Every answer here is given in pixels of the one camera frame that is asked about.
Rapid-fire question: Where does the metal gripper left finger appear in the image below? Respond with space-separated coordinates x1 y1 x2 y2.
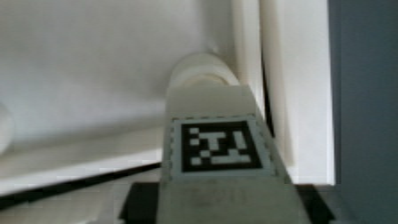
119 182 158 224

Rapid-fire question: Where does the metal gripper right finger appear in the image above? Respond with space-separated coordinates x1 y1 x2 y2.
295 184 336 224

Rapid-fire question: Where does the white leg with fiducial tag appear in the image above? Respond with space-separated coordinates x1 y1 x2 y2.
156 53 311 224

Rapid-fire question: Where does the white square table top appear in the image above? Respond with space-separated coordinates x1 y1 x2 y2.
0 0 336 198

